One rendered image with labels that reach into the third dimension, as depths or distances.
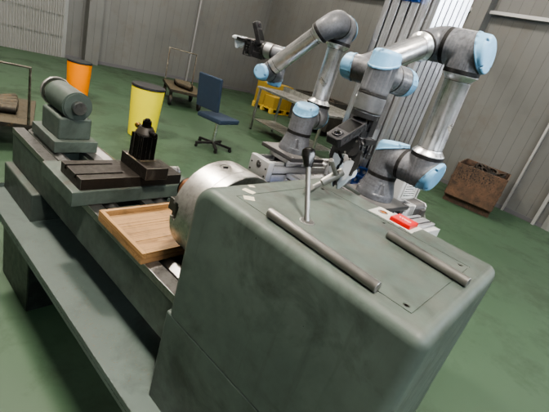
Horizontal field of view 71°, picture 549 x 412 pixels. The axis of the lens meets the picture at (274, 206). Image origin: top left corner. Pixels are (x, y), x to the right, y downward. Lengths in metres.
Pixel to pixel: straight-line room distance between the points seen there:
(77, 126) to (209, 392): 1.44
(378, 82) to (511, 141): 7.73
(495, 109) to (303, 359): 8.25
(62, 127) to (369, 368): 1.73
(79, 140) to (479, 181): 6.36
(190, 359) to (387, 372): 0.56
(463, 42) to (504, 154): 7.33
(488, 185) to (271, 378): 6.67
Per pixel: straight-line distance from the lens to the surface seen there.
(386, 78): 1.01
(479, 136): 8.85
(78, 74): 6.75
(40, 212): 2.12
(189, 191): 1.09
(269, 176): 1.75
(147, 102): 5.35
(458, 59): 1.41
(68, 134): 2.08
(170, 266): 1.30
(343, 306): 0.70
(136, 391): 1.36
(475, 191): 7.35
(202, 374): 1.07
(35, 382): 2.10
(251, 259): 0.81
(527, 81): 8.77
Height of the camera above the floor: 1.58
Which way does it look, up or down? 22 degrees down
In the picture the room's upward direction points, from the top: 17 degrees clockwise
